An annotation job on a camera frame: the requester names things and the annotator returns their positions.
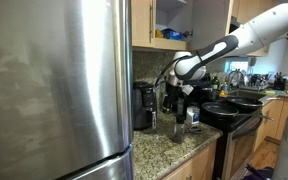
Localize wood base cabinets under sink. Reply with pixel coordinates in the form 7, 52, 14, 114
253, 96, 288, 151

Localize light wood upper cabinet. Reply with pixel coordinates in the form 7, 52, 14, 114
153, 0, 192, 52

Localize grey handled scissors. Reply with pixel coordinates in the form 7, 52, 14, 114
187, 126, 203, 135

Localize dark cooking pot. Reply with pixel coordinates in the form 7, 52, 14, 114
197, 87, 218, 103

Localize green glass bottle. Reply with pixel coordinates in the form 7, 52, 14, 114
211, 75, 220, 91

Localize bright kitchen window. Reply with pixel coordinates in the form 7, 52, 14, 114
224, 59, 250, 73

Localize wood cabinet door with handle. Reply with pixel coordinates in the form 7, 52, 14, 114
130, 0, 157, 49
187, 0, 234, 52

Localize white salt container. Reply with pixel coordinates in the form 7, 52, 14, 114
186, 105, 201, 126

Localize small glass jar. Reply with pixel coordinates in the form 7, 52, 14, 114
173, 115, 186, 145

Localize chrome sink faucet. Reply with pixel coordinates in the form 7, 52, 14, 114
227, 69, 247, 88

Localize black utensil holder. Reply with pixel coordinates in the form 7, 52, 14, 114
273, 71, 288, 91

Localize blue zip bag box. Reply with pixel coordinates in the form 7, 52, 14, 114
162, 28, 184, 41

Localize stainless steel sink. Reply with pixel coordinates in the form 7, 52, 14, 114
228, 88, 268, 100

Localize dish rack with dishes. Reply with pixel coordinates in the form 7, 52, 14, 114
238, 73, 272, 92

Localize air fryer drawer with handle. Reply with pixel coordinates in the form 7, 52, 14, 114
132, 107, 158, 131

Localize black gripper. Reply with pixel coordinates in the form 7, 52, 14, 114
161, 81, 184, 114

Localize black electric stove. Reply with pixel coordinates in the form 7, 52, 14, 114
165, 73, 268, 180

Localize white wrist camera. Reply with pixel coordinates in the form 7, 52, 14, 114
182, 83, 195, 96

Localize wood upper cabinets beside hood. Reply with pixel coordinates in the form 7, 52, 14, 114
232, 0, 275, 57

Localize stainless steel refrigerator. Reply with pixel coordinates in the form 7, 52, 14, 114
0, 0, 134, 180

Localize light wood base cabinet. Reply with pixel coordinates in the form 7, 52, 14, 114
162, 141, 218, 180

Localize black frying pan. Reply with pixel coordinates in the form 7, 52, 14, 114
201, 101, 274, 122
224, 95, 282, 112

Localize dark purple floor clutter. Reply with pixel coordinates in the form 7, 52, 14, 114
243, 163, 275, 180

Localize black coffee maker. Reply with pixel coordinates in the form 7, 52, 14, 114
132, 81, 158, 131

